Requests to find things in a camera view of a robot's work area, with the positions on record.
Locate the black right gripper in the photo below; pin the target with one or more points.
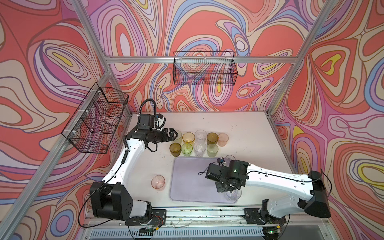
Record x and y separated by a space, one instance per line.
220 189

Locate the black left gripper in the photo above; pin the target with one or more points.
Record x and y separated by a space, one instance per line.
171 137

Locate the large clear cup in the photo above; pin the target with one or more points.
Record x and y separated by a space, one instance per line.
233 196

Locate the small clear cup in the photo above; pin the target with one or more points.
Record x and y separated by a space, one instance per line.
229 158

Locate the pale green textured cup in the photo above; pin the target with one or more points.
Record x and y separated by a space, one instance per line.
212 150

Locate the pink cup back row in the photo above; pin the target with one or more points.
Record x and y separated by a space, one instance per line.
222 139

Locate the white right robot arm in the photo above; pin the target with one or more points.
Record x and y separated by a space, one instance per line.
304 193

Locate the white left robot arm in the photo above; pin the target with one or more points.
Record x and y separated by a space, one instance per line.
110 198

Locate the lavender tray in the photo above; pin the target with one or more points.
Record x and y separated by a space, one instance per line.
189 183

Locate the pink cup near tray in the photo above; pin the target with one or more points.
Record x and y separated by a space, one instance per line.
158 182

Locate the pale yellow textured cup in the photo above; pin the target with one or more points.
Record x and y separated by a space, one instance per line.
179 137

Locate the amber yellow cup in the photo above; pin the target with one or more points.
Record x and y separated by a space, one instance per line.
188 138

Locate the clear cup back row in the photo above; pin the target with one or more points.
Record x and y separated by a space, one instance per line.
200 136

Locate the clear cup row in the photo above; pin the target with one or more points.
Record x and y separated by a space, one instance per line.
200 136
199 149

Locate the clear cup front row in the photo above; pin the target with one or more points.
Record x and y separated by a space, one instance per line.
199 149

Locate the brown olive textured cup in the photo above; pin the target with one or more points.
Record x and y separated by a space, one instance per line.
212 138

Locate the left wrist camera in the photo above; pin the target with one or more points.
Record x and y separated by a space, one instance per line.
151 122

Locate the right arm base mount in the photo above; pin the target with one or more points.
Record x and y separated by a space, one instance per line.
259 217

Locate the black wire basket back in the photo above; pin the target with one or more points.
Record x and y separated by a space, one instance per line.
204 68

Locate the black wire basket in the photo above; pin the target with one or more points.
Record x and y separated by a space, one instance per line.
96 120
204 68

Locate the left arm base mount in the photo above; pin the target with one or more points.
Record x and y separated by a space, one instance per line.
154 218

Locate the black wire basket left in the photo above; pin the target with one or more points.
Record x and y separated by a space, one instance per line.
96 120

